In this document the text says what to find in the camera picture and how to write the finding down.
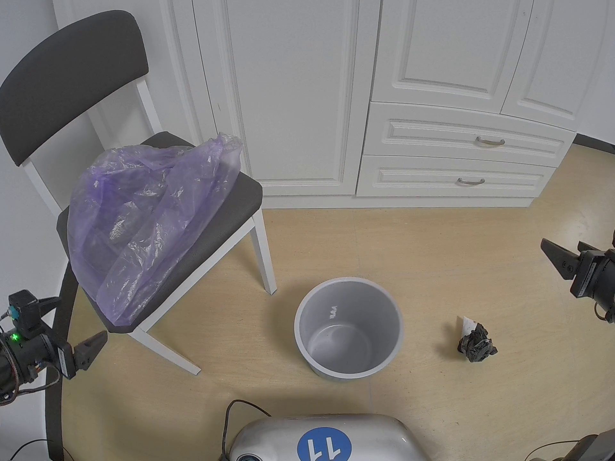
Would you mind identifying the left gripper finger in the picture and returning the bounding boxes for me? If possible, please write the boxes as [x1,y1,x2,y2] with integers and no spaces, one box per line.
[72,330,109,371]
[37,297,61,321]

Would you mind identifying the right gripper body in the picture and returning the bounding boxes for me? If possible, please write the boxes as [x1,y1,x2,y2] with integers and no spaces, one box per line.
[570,249,615,324]

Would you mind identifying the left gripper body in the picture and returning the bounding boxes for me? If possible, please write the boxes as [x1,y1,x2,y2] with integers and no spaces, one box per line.
[21,333,78,383]

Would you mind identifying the black plastic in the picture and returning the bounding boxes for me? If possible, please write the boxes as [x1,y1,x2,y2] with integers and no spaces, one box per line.
[456,323,498,364]

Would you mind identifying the purple plastic bag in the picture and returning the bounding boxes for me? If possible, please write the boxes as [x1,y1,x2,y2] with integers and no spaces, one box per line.
[67,133,243,328]

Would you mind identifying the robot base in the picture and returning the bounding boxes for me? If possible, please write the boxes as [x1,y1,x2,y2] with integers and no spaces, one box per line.
[231,413,431,461]

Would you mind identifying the white trash bin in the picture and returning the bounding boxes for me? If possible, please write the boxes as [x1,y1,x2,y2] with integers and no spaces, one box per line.
[294,277,403,383]

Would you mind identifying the dark grey white chair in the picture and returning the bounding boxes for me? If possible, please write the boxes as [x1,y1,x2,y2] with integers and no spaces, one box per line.
[0,10,278,378]

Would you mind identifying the white wardrobe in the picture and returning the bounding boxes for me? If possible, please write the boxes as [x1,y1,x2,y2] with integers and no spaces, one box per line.
[48,0,603,210]

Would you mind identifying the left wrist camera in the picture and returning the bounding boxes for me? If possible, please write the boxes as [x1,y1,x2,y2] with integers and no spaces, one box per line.
[2,290,41,341]

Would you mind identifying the black cable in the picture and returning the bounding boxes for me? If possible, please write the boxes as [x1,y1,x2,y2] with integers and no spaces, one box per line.
[221,399,271,460]
[529,439,584,461]
[9,439,50,461]

